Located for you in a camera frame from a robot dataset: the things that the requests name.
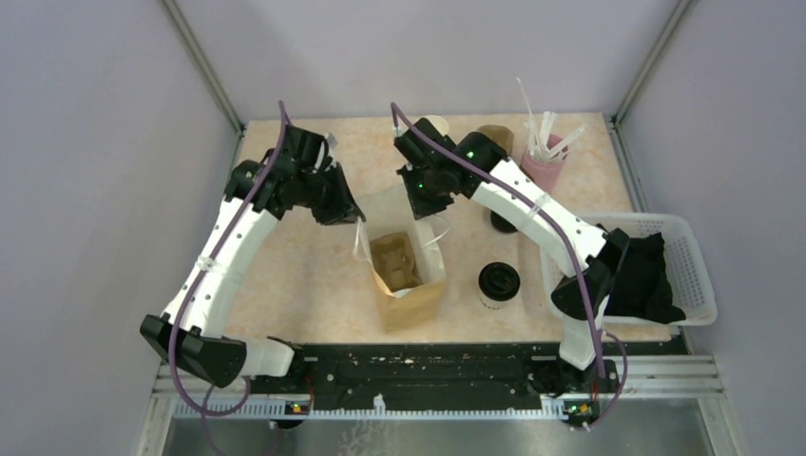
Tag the black cloth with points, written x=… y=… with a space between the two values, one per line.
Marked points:
x=642 y=288

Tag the black plastic cup lid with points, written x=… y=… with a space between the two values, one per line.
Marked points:
x=499 y=280

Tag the white plastic basket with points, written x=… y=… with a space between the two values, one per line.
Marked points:
x=686 y=272

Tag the brown cardboard cup carrier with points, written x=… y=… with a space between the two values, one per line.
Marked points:
x=499 y=134
x=394 y=260

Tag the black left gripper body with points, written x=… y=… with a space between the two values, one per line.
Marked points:
x=324 y=192

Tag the stack of black lids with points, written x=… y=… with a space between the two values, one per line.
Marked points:
x=501 y=224

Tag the pink straw holder cup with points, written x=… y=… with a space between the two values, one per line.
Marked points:
x=545 y=175

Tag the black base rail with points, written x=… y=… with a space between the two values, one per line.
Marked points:
x=438 y=377

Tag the white paper cup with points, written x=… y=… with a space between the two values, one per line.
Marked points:
x=493 y=304

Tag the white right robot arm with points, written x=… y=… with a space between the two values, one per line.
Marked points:
x=591 y=256

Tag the stack of white paper cups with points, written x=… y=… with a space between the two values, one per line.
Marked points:
x=439 y=123

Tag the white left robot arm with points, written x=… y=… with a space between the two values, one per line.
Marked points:
x=189 y=332

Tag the brown paper bag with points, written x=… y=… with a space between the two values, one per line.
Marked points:
x=388 y=211

